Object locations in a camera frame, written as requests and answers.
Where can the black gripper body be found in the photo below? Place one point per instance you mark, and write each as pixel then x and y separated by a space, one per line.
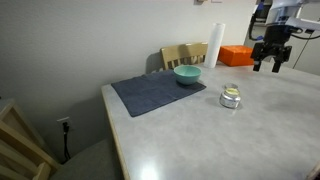
pixel 271 46

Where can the white wall outlet plate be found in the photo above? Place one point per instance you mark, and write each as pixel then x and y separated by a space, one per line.
pixel 61 120

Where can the white paper towel roll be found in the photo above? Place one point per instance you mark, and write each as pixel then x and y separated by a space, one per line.
pixel 215 46

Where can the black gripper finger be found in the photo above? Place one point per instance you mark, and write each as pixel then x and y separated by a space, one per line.
pixel 276 66
pixel 256 65

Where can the teal bowl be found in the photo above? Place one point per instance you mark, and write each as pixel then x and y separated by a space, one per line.
pixel 186 76

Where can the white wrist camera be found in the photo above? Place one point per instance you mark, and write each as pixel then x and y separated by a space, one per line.
pixel 303 24

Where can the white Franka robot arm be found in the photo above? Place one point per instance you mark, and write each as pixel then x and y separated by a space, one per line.
pixel 280 8

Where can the silver candle container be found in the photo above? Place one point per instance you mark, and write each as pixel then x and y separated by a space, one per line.
pixel 230 101

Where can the dark blue cloth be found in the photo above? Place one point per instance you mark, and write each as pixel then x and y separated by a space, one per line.
pixel 150 91

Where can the clear glass lid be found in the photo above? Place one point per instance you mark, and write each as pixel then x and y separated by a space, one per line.
pixel 231 85

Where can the orange cardboard box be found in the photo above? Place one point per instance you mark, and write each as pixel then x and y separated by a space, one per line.
pixel 235 55

